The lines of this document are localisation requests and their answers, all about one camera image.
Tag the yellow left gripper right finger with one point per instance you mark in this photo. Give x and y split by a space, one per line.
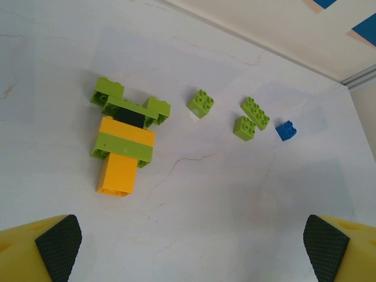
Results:
358 255

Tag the yellow wide lego brick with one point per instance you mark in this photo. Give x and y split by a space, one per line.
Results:
123 129

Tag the black lego brick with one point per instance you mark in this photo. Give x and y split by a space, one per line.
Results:
129 117

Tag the green long lego brick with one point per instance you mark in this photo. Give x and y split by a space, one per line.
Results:
129 107
123 145
255 113

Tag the aluminium right corner post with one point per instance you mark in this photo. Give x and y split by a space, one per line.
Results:
361 77

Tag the green square lego brick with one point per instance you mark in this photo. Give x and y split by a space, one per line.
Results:
200 104
243 129
108 88
158 107

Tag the yellow square lego brick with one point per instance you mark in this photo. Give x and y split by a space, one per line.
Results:
117 173

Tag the blue square lego brick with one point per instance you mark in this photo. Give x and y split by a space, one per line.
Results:
285 132

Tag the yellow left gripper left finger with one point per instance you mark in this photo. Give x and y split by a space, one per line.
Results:
17 258

